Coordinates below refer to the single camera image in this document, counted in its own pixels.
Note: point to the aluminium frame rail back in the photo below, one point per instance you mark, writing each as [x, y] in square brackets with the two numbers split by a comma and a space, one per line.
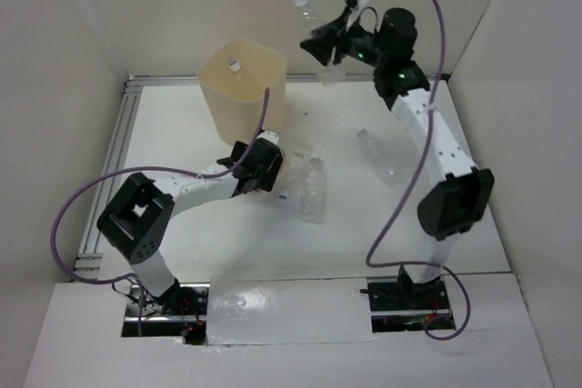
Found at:
[146, 80]

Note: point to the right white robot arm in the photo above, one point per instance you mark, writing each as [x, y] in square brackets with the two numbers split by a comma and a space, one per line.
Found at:
[460, 190]

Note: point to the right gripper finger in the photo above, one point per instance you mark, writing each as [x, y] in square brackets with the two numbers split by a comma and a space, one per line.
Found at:
[323, 49]
[331, 29]

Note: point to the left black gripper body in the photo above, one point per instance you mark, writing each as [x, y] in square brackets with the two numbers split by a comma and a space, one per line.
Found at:
[266, 179]

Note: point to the clear bottle blue cap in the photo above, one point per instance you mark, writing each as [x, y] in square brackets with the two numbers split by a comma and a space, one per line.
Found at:
[293, 167]

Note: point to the beige plastic bin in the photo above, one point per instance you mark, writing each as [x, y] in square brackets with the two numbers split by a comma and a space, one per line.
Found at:
[234, 112]

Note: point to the aluminium frame rail left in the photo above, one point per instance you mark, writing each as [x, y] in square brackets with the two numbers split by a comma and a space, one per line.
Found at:
[90, 254]

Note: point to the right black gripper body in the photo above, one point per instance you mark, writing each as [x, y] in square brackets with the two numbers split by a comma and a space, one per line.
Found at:
[361, 45]

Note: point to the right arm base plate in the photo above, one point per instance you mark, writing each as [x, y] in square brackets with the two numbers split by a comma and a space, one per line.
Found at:
[393, 312]

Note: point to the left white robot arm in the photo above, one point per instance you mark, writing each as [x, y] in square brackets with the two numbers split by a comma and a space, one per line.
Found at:
[135, 220]

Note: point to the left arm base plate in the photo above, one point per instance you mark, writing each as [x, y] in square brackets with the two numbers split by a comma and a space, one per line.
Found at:
[185, 319]

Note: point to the aluminium frame rail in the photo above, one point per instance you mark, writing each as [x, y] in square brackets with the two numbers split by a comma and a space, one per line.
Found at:
[146, 80]
[90, 254]

